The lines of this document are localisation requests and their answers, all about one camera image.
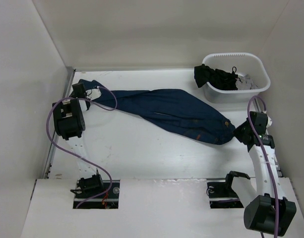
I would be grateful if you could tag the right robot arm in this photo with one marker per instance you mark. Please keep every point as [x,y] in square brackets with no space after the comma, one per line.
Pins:
[266,207]

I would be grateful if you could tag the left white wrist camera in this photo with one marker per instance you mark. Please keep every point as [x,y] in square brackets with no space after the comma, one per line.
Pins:
[93,94]

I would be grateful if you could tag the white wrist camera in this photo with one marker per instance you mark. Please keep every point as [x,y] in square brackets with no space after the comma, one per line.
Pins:
[269,122]
[93,94]

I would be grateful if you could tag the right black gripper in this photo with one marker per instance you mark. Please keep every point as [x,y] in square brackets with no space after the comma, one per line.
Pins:
[237,131]

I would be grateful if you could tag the black garment in basket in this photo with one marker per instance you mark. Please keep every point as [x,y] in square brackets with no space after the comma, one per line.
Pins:
[218,78]

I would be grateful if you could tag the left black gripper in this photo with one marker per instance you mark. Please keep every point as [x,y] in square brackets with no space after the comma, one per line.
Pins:
[72,96]

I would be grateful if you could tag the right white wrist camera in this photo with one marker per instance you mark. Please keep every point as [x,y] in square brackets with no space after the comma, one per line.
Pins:
[269,122]

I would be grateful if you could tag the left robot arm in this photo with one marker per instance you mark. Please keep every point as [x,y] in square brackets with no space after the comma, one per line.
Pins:
[70,124]

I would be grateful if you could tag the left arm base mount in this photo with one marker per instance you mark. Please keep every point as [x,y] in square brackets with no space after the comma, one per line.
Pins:
[96,193]

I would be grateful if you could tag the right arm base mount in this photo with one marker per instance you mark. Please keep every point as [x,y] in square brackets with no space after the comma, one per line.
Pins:
[220,193]

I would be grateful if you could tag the dark blue denim trousers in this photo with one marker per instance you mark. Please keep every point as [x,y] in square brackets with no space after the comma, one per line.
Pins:
[173,110]

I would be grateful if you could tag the grey white garment in basket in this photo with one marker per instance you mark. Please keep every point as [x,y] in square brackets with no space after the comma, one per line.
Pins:
[245,83]

